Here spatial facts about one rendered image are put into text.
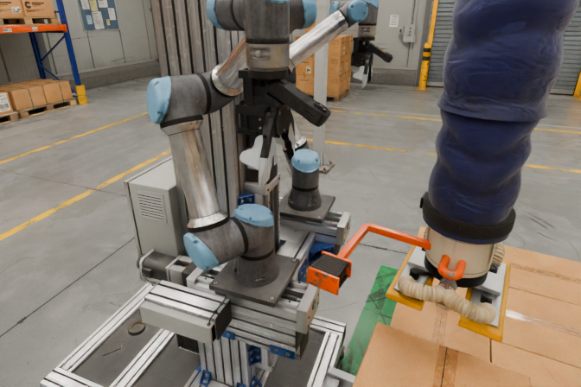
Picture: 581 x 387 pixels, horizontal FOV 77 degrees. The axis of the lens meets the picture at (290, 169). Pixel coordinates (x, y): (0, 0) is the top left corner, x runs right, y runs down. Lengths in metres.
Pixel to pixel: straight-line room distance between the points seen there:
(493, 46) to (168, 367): 1.90
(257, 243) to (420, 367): 0.55
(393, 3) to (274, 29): 10.01
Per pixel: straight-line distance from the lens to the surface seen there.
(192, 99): 1.01
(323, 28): 1.41
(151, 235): 1.54
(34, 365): 2.72
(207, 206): 1.02
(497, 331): 1.10
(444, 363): 1.18
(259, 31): 0.63
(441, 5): 10.45
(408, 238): 1.13
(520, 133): 0.94
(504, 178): 0.97
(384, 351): 1.16
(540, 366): 1.89
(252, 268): 1.15
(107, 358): 2.27
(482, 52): 0.89
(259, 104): 0.67
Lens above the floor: 1.81
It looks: 23 degrees down
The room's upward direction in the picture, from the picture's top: straight up
